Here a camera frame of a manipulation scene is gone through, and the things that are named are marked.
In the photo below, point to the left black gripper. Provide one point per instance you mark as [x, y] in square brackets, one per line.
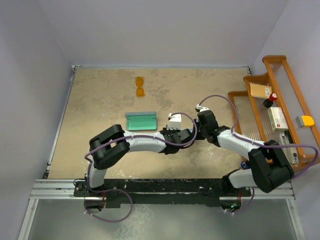
[171, 130]

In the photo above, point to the red black bottle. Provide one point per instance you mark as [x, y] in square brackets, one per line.
[270, 100]

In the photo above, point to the brown cardboard envelope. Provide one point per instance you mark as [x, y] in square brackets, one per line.
[260, 90]

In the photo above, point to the yellow grey sponge block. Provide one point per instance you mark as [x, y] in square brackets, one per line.
[304, 121]

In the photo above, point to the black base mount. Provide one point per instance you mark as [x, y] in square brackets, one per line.
[210, 192]

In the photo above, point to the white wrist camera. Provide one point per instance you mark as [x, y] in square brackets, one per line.
[200, 108]
[174, 121]

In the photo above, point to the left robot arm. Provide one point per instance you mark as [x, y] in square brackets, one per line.
[108, 147]

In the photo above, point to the aluminium frame rail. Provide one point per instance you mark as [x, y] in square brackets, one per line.
[63, 189]

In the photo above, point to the wooden tiered rack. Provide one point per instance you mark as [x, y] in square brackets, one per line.
[253, 120]

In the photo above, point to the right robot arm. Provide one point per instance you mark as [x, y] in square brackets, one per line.
[269, 166]

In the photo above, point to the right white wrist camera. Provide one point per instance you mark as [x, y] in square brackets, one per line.
[200, 108]

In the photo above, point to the blue black tool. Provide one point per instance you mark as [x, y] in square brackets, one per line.
[245, 165]

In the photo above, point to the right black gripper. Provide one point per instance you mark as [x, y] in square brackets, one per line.
[199, 137]

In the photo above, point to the white red box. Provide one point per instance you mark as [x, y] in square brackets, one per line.
[277, 119]

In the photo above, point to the blue-grey glasses case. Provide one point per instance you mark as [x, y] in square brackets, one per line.
[141, 121]

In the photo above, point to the orange sunglasses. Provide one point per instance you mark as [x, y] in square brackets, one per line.
[139, 81]

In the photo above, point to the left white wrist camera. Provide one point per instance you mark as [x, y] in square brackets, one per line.
[174, 121]

